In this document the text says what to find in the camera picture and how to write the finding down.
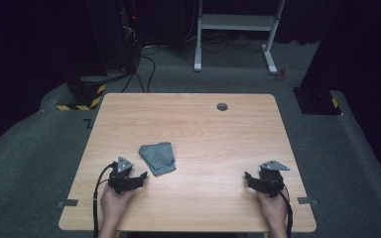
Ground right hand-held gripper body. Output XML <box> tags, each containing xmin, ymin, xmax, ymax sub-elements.
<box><xmin>259</xmin><ymin>160</ymin><xmax>291</xmax><ymax>198</ymax></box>

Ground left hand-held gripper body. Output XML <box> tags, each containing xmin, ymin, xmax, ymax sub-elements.
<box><xmin>108</xmin><ymin>156</ymin><xmax>135</xmax><ymax>195</ymax></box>

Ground grey cloth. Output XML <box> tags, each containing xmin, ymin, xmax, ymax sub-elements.
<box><xmin>138</xmin><ymin>142</ymin><xmax>178</xmax><ymax>178</ymax></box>

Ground person's right hand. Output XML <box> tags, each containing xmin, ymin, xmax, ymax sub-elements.
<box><xmin>256</xmin><ymin>190</ymin><xmax>289</xmax><ymax>227</ymax></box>

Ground person's left hand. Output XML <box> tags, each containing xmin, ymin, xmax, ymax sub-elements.
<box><xmin>99</xmin><ymin>186</ymin><xmax>137</xmax><ymax>227</ymax></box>

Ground grey tape strip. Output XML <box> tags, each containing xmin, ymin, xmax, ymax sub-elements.
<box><xmin>57</xmin><ymin>198</ymin><xmax>79</xmax><ymax>208</ymax></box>
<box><xmin>297</xmin><ymin>196</ymin><xmax>319</xmax><ymax>206</ymax></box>

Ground black yellow striped stand base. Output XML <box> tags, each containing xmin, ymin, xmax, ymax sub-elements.
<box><xmin>57</xmin><ymin>76</ymin><xmax>107</xmax><ymax>112</ymax></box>

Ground dark equipment rack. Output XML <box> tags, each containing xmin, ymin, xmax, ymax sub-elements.
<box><xmin>118</xmin><ymin>0</ymin><xmax>144</xmax><ymax>72</ymax></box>

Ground dark curtain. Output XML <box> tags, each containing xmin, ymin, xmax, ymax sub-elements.
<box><xmin>300</xmin><ymin>0</ymin><xmax>381</xmax><ymax>186</ymax></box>
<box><xmin>0</xmin><ymin>0</ymin><xmax>108</xmax><ymax>157</ymax></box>

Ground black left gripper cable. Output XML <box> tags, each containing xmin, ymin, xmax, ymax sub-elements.
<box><xmin>92</xmin><ymin>161</ymin><xmax>117</xmax><ymax>238</ymax></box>

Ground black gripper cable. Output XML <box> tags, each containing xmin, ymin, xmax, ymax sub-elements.
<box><xmin>92</xmin><ymin>161</ymin><xmax>117</xmax><ymax>238</ymax></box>
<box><xmin>278</xmin><ymin>189</ymin><xmax>294</xmax><ymax>238</ymax></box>

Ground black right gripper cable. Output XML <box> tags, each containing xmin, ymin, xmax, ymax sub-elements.
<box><xmin>278</xmin><ymin>189</ymin><xmax>294</xmax><ymax>238</ymax></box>

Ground black floor cables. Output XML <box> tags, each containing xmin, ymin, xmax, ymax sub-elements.
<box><xmin>120</xmin><ymin>44</ymin><xmax>157</xmax><ymax>94</ymax></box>

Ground white metal stand frame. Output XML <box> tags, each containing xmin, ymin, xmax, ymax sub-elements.
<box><xmin>192</xmin><ymin>0</ymin><xmax>287</xmax><ymax>75</ymax></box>

